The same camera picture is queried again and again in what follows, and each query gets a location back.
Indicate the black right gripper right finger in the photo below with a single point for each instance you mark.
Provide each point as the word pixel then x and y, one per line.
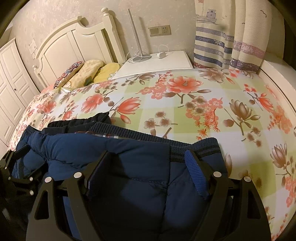
pixel 234 208

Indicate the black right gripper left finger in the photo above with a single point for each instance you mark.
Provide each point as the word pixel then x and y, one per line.
pixel 48 219

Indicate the navy blue puffer jacket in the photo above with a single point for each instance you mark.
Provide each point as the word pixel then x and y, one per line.
pixel 142 191

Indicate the floral bed quilt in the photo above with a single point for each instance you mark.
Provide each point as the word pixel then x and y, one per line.
pixel 247 113

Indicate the white wardrobe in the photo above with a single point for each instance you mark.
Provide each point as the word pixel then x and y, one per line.
pixel 17 90

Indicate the patterned round pillow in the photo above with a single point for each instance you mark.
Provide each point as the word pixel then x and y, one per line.
pixel 68 74

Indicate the beige pillow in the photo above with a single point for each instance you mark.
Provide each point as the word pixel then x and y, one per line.
pixel 86 74

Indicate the white window bench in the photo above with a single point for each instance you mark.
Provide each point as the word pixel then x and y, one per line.
pixel 280 78

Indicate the yellow pillow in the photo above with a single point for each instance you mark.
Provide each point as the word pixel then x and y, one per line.
pixel 106 72

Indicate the white nightstand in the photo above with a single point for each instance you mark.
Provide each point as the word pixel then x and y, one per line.
pixel 174 60

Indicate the white wooden headboard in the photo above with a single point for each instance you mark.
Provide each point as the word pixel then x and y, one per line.
pixel 72 42

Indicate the printed striped curtain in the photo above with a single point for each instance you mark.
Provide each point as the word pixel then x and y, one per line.
pixel 231 34

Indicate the white desk lamp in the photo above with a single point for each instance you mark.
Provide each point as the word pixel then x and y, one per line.
pixel 140 56

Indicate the wall switch with paper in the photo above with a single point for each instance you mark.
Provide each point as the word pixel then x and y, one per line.
pixel 33 49

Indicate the white charger with cable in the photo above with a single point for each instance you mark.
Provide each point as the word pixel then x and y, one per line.
pixel 163 51

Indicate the wall socket panel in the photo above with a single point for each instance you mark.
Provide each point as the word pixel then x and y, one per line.
pixel 160 31

